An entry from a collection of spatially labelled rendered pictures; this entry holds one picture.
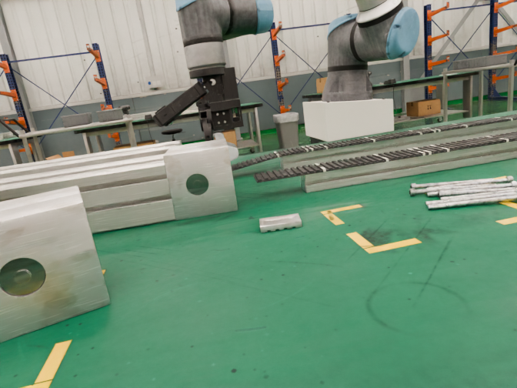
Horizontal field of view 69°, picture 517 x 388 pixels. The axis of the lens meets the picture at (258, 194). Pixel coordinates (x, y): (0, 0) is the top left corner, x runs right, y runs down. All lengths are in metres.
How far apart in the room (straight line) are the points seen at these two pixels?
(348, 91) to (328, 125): 0.12
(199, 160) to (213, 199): 0.06
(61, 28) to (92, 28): 0.58
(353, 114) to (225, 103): 0.47
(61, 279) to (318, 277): 0.22
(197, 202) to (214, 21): 0.35
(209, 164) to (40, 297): 0.27
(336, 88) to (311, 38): 7.57
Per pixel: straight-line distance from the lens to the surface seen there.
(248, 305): 0.31
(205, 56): 0.72
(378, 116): 1.12
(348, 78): 1.14
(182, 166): 0.53
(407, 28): 1.07
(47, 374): 0.31
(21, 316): 0.36
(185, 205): 0.54
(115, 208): 0.57
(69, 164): 0.76
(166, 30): 8.31
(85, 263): 0.35
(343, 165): 0.59
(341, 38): 1.15
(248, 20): 0.79
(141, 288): 0.38
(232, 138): 5.46
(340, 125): 1.08
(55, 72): 8.59
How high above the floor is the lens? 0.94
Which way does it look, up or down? 15 degrees down
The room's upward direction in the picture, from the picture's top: 8 degrees counter-clockwise
